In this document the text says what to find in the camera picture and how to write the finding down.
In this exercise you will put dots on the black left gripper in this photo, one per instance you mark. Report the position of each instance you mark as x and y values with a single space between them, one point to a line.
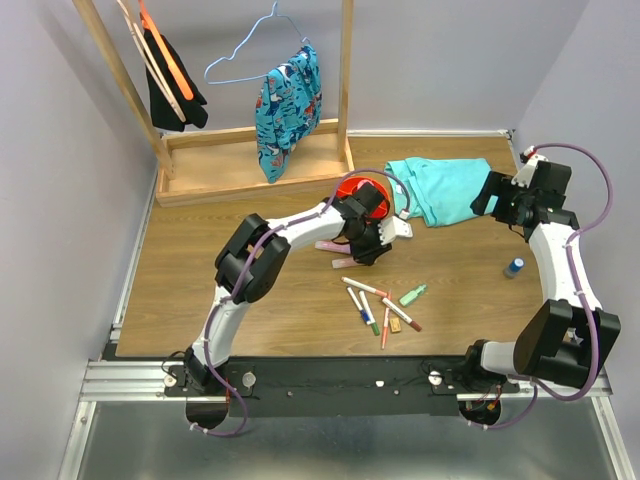
368 256

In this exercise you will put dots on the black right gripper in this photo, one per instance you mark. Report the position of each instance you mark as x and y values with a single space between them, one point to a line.
499 185

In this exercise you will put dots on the yellow pink highlighter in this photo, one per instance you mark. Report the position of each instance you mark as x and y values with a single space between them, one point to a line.
344 263

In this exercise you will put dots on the white marker red cap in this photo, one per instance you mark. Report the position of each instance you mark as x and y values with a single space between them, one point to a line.
364 287

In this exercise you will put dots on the white marker maroon cap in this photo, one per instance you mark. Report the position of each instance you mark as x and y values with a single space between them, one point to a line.
401 314

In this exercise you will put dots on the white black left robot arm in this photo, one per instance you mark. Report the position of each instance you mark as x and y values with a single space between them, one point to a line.
249 264

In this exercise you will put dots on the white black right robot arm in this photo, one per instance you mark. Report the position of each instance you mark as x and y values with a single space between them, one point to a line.
570 336

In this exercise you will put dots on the teal folded t-shirt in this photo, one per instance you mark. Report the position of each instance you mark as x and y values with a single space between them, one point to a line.
439 191

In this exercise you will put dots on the orange round divided organizer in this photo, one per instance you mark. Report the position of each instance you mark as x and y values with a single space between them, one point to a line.
368 192

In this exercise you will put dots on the small green bottle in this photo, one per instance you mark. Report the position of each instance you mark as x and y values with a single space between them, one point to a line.
411 296

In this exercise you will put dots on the orange pen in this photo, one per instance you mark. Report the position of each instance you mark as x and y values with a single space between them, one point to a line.
386 322

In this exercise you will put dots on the white marker green cap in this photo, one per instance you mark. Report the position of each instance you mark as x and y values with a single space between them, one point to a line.
371 321

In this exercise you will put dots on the blue capped grey bottle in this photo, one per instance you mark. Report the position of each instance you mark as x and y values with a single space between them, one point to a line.
514 268

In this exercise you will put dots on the small tan eraser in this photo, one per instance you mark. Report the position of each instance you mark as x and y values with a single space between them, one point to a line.
395 325

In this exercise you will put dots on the blue patterned hanging shirt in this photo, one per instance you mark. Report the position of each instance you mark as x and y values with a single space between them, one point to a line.
288 109

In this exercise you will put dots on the wooden clothes rack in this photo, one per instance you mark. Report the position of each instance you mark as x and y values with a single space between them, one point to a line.
209 166

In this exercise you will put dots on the light wooden hanger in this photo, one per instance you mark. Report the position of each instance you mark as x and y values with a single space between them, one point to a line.
150 62

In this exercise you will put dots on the orange plastic hanger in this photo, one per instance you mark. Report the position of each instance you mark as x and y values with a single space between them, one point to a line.
176 72

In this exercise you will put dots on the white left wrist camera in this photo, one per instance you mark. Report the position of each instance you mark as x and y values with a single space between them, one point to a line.
392 228

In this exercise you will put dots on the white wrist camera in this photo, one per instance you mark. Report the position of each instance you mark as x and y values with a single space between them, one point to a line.
531 160
392 228

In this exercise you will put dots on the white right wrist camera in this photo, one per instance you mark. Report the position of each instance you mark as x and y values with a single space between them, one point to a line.
531 160

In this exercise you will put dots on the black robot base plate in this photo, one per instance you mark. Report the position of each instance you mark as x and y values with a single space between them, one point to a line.
341 386

